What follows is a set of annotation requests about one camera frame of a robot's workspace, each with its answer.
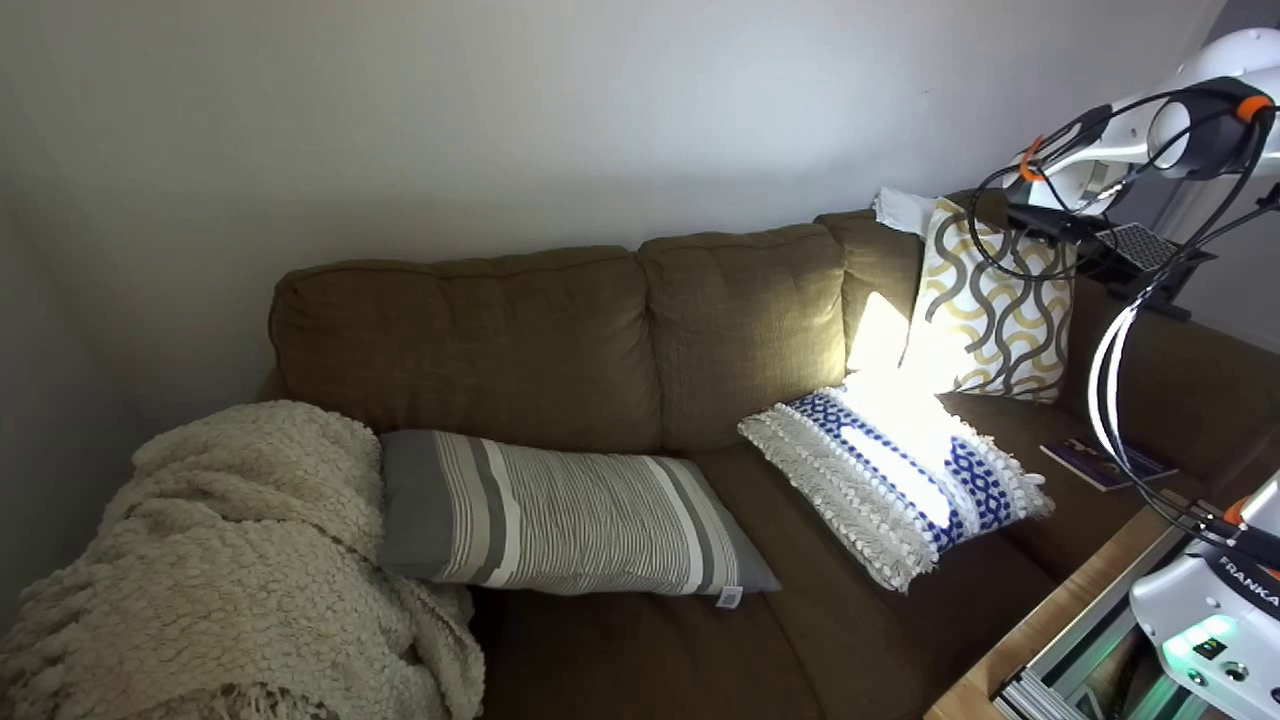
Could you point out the brown fabric couch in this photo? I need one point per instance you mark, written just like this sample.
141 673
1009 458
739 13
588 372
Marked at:
535 347

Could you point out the gray pad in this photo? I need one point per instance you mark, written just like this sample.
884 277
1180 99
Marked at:
1147 245

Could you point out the black side table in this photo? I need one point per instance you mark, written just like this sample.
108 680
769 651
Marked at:
1147 255

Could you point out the gray striped pillow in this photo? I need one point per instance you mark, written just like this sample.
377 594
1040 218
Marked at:
572 520

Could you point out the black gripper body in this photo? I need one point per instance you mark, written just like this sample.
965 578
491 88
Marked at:
1046 223

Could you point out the white pillow brown wave pattern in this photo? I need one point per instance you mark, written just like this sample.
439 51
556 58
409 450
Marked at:
995 315

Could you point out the dark purple book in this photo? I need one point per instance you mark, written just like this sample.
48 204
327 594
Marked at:
1087 464

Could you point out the cream knit blanket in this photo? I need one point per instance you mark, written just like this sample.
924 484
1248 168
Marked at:
227 563

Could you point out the white blue fringed pillow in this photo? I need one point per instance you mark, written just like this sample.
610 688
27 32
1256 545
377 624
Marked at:
892 484

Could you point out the wooden table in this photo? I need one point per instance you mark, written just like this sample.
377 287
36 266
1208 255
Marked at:
1053 621

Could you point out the aluminium frame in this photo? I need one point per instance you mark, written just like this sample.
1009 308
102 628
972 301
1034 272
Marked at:
1080 664

